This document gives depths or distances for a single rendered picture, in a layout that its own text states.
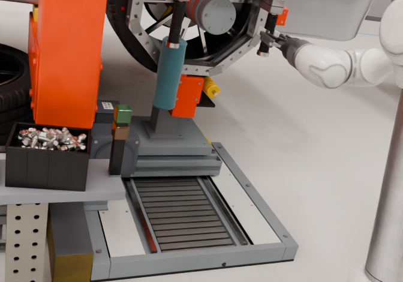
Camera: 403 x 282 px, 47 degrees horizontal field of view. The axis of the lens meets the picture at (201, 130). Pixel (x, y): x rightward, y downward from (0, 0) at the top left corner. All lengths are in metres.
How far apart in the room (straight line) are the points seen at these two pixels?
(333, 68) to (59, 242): 1.00
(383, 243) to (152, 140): 1.30
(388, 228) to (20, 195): 0.85
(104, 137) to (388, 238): 1.02
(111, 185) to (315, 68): 0.65
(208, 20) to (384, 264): 1.00
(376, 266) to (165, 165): 1.23
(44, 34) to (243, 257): 1.06
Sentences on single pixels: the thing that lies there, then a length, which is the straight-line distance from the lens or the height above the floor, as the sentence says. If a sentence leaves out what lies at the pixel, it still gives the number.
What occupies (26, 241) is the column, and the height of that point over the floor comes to 0.27.
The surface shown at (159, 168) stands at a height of 0.13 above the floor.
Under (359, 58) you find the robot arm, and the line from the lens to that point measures 1.42.
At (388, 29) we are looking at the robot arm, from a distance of 0.82.
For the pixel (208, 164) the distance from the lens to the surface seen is 2.09.
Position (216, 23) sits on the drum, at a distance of 1.63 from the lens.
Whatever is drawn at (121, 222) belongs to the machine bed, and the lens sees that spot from 1.77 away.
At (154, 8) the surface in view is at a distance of 1.98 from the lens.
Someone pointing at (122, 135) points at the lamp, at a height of 0.58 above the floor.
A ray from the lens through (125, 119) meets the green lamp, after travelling 1.23.
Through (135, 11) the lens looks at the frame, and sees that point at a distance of 1.69.
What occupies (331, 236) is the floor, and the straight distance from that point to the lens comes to 2.18.
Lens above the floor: 1.16
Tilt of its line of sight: 25 degrees down
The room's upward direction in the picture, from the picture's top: 13 degrees clockwise
